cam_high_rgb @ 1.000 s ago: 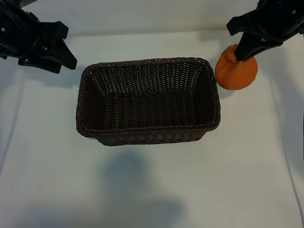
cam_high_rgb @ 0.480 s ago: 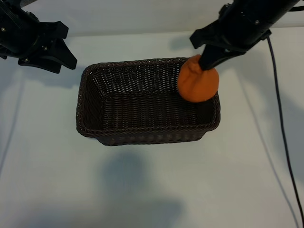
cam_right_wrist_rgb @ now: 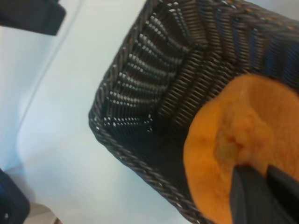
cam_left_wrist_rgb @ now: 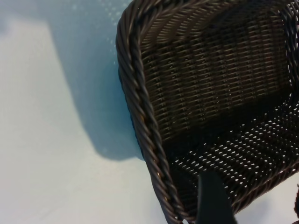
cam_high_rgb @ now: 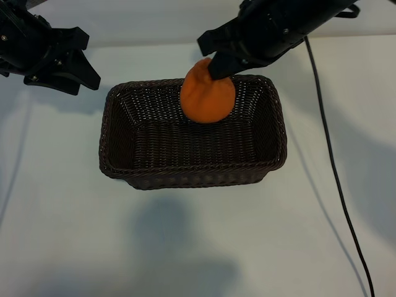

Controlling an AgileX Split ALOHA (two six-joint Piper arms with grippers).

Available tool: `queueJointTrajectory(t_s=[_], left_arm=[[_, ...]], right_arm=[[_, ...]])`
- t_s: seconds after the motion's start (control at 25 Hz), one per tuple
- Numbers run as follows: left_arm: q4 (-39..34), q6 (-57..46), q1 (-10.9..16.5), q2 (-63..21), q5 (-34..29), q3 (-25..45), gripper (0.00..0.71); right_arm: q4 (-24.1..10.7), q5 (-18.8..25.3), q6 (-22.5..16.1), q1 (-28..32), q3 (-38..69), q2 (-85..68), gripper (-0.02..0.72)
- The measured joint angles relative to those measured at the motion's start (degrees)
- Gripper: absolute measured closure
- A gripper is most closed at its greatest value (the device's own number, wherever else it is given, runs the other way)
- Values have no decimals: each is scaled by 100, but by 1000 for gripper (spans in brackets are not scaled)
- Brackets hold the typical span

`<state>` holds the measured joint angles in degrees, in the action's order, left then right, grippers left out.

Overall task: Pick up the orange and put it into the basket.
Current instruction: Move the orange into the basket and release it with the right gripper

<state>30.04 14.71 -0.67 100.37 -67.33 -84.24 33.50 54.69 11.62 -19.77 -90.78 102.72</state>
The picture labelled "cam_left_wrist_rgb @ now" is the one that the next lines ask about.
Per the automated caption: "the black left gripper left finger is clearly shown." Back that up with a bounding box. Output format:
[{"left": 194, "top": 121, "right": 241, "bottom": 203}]
[{"left": 196, "top": 172, "right": 237, "bottom": 224}]

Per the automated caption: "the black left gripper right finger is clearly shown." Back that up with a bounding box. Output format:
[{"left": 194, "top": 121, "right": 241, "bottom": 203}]
[{"left": 293, "top": 183, "right": 299, "bottom": 224}]

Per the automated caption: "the dark brown wicker basket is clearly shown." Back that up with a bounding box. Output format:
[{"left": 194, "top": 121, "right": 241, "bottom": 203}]
[{"left": 115, "top": 0, "right": 299, "bottom": 224}]

